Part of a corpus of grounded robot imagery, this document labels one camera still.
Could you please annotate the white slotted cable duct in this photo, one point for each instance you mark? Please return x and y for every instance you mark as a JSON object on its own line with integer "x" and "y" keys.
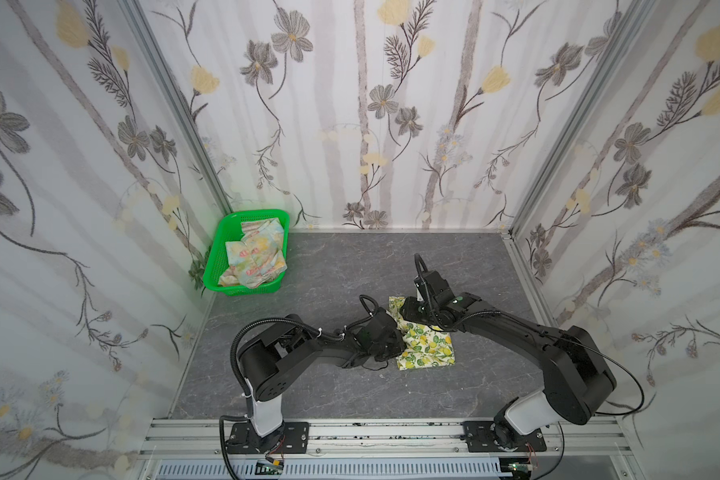
{"x": 374, "y": 468}

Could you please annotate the pastel floral folded skirt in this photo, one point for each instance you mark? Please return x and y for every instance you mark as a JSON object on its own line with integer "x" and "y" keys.
{"x": 258, "y": 257}

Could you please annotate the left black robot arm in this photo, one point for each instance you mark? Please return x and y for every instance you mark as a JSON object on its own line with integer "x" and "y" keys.
{"x": 269, "y": 355}

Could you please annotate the lemon print yellow skirt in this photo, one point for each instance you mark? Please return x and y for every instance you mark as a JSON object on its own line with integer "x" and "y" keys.
{"x": 424, "y": 347}

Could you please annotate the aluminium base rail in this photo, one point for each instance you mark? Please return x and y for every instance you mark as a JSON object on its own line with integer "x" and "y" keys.
{"x": 382, "y": 438}

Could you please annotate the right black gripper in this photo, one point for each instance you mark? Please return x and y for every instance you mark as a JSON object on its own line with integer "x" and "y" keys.
{"x": 428, "y": 313}

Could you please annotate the black mounting plate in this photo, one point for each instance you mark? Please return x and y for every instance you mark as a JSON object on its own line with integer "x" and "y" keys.
{"x": 487, "y": 436}
{"x": 290, "y": 438}

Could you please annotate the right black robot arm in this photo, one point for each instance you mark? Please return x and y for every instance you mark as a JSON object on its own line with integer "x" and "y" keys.
{"x": 576, "y": 378}

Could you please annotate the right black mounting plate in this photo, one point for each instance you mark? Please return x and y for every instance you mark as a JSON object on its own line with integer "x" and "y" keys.
{"x": 487, "y": 436}

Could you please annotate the green plastic basket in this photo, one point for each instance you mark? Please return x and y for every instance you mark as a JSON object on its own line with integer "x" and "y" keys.
{"x": 229, "y": 229}

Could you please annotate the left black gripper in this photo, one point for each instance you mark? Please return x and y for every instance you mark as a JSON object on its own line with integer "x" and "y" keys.
{"x": 393, "y": 341}

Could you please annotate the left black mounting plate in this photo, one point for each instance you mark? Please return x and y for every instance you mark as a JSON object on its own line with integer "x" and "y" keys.
{"x": 290, "y": 438}

